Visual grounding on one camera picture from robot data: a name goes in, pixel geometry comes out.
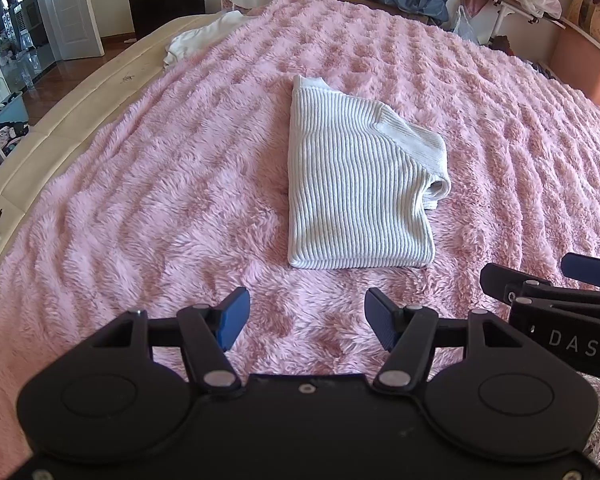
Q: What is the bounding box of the white tote bag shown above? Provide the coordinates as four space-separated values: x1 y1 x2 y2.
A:
221 0 272 13

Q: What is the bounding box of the white knit sweater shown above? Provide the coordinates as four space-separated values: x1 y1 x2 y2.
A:
286 75 452 270

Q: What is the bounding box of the pink fluffy blanket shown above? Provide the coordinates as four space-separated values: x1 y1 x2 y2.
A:
0 0 600 461

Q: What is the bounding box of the crumpled white garment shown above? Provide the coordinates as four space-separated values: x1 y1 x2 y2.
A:
162 10 253 66

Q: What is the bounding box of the pink storage box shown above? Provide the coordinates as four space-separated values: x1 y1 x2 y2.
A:
550 25 600 121

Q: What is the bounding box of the black flat panel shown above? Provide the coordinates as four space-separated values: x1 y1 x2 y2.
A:
129 0 206 41

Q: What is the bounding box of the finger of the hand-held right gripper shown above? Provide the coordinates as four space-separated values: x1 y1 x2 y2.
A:
480 262 555 306
561 253 600 291

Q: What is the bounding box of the beige bed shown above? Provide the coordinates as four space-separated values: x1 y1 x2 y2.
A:
0 12 216 291

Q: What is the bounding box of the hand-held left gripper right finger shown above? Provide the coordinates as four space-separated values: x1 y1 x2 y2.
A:
364 287 531 396

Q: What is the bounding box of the white door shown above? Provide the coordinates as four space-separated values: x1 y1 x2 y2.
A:
40 0 105 61

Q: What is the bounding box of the small white plastic bag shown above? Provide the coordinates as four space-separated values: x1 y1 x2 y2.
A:
450 5 481 43

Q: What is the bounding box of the white metal rack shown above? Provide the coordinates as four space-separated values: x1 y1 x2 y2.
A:
485 0 600 66

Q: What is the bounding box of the dark cloth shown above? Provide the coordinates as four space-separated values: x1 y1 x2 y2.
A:
492 35 518 58

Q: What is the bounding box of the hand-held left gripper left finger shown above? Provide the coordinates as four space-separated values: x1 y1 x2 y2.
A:
80 287 251 396

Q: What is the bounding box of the black appliance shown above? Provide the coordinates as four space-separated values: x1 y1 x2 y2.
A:
0 0 48 53

